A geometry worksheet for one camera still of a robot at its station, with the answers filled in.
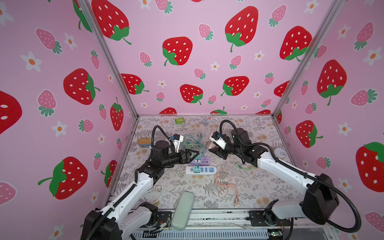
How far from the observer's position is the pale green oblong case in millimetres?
714

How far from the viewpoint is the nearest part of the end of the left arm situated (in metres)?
0.66

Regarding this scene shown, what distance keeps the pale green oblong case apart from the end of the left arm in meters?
0.24
